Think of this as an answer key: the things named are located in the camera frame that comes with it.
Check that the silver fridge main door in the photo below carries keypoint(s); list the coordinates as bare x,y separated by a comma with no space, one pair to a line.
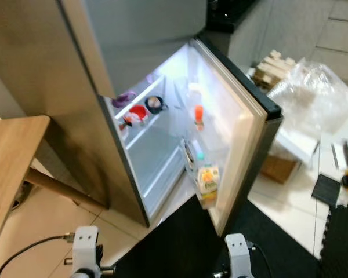
246,145

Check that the silver fridge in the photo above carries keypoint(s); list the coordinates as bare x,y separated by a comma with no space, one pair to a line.
40,69

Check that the light wooden dining table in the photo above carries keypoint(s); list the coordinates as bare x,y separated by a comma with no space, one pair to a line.
14,174

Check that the grey slipper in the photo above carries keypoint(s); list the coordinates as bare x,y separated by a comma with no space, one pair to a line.
21,198

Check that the red pot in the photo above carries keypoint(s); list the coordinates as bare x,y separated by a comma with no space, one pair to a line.
136,114

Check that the black mug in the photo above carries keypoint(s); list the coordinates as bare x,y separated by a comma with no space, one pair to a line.
155,105

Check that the green black food bag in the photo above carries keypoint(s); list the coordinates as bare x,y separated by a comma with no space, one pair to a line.
188,155

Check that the clear bottle white cap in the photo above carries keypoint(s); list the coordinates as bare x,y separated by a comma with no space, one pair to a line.
194,94

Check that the small bottle orange cap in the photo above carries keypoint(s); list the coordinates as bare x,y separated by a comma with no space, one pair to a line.
199,114

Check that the clear bottle green cap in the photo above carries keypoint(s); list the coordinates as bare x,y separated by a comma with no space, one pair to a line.
199,160

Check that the yellow juice carton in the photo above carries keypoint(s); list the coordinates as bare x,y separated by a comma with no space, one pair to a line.
209,184

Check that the black floor carpet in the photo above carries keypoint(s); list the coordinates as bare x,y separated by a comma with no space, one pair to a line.
185,249

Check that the black kitchen countertop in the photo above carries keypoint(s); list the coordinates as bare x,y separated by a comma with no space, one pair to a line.
226,14

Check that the brown cardboard box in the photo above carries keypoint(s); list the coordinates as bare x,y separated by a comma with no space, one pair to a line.
277,171

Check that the white flat box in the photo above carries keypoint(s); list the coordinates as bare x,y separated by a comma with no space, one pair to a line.
298,147

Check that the grey kitchen cabinet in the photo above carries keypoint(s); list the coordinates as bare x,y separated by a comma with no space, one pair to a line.
313,35

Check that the small black ribbed mat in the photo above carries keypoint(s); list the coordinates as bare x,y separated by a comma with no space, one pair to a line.
326,190

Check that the black foam puzzle mat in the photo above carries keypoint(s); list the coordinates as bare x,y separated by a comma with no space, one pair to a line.
342,243

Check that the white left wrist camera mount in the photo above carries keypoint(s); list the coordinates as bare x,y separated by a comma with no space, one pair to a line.
86,248

